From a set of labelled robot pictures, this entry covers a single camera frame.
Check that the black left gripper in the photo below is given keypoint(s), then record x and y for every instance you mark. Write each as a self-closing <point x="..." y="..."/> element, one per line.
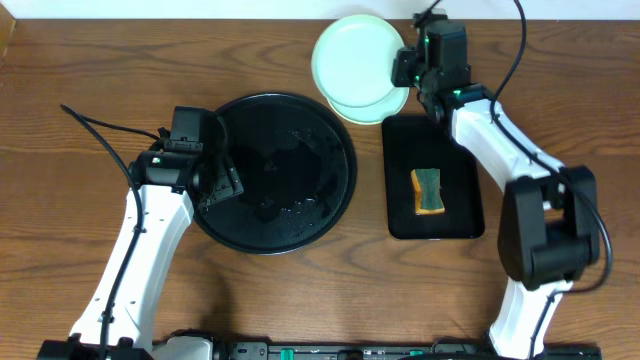
<point x="223" y="178"/>

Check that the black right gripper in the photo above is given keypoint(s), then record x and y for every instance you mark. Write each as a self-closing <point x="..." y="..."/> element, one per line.
<point x="404" y="60"/>

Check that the mint plate with red stain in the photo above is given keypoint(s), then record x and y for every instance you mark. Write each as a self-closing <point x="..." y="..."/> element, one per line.
<point x="352" y="60"/>

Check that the plain mint green plate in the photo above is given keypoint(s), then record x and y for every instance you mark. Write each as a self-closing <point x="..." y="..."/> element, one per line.
<point x="376" y="113"/>

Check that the orange green scrub sponge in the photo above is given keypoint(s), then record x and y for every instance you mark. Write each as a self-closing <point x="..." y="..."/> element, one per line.
<point x="426" y="188"/>

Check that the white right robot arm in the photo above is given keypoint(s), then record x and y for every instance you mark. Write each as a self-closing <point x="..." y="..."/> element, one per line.
<point x="550" y="227"/>

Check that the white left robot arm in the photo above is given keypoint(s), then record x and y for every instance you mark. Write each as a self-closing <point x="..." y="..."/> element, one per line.
<point x="168" y="190"/>

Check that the black rectangular tray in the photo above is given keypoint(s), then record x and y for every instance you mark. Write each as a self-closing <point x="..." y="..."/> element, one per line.
<point x="412" y="142"/>

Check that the round black tray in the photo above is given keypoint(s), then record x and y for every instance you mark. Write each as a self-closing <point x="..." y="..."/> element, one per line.
<point x="297" y="165"/>

